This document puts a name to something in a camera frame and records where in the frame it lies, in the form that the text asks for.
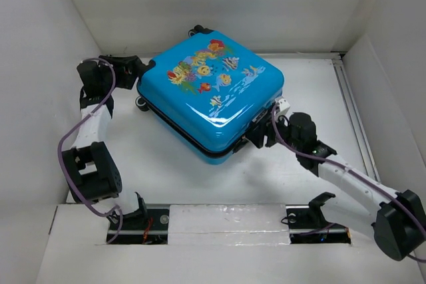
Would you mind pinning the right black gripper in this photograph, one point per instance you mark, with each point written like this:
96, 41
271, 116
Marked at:
256, 136

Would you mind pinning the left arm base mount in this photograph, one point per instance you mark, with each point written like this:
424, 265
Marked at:
137, 229

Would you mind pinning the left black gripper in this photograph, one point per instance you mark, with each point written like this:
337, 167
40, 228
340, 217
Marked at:
122, 66

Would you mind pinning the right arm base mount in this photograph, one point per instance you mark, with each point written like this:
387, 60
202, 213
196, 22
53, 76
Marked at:
307, 225

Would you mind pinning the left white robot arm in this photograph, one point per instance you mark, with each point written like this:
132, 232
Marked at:
84, 158

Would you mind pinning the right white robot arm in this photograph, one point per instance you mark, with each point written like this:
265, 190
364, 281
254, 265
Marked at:
396, 220

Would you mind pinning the blue hard-shell suitcase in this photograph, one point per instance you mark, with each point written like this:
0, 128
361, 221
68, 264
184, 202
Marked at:
209, 89

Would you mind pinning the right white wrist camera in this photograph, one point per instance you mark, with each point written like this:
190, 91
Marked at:
281, 107

